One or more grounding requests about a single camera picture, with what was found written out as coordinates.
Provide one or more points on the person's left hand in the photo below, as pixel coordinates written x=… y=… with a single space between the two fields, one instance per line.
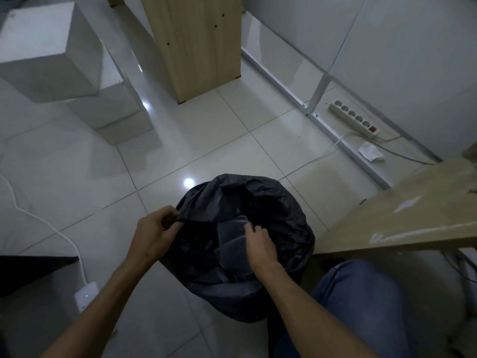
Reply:
x=154 y=234

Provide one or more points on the person's right hand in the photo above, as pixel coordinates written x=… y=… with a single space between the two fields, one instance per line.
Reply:
x=262 y=253

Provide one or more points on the clear plastic food container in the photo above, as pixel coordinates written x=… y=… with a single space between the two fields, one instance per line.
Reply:
x=231 y=249

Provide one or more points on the black garbage bag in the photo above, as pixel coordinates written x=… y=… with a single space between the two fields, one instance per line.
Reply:
x=208 y=294

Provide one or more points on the person's left forearm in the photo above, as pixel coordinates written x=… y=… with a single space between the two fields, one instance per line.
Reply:
x=100 y=313

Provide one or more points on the person's right forearm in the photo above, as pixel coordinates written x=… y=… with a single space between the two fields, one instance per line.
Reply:
x=313 y=320

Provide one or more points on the person's blue jeans leg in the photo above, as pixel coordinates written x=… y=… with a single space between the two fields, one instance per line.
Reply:
x=357 y=305

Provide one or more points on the light wooden table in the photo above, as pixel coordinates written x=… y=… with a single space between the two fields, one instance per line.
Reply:
x=372 y=227

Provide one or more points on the crumpled white tissue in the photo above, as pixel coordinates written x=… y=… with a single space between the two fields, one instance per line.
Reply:
x=370 y=152

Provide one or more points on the light wooden side desk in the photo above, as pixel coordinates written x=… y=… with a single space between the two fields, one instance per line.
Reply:
x=197 y=44

